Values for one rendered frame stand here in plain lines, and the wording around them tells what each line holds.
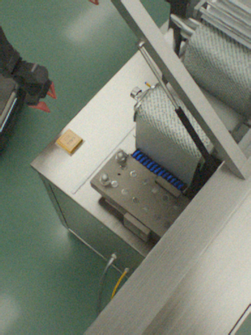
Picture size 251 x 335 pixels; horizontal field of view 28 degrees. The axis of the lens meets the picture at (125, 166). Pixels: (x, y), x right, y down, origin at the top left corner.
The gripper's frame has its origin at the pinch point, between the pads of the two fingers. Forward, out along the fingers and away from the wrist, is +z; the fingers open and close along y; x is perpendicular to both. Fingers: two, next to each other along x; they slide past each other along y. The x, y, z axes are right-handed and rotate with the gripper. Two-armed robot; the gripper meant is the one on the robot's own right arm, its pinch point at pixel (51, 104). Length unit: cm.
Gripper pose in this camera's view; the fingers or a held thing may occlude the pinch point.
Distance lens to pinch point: 182.7
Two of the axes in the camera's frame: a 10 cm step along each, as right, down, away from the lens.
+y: 3.2, -8.8, 3.5
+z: 4.7, 4.7, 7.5
